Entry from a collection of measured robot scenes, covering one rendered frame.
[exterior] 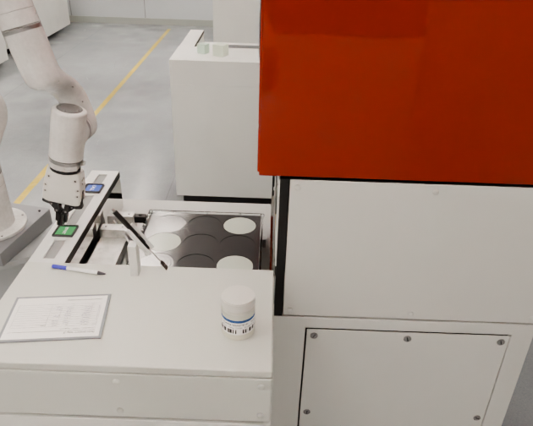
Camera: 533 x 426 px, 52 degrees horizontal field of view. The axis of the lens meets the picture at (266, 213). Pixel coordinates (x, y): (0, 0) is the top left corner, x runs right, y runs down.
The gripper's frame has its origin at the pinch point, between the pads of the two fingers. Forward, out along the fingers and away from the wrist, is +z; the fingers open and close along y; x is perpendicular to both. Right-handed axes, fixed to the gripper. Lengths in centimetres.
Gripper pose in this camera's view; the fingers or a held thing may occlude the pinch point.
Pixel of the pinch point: (62, 216)
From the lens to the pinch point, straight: 158.8
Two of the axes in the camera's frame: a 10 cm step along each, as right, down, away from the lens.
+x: -0.2, 4.9, -8.7
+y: -9.7, -2.2, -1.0
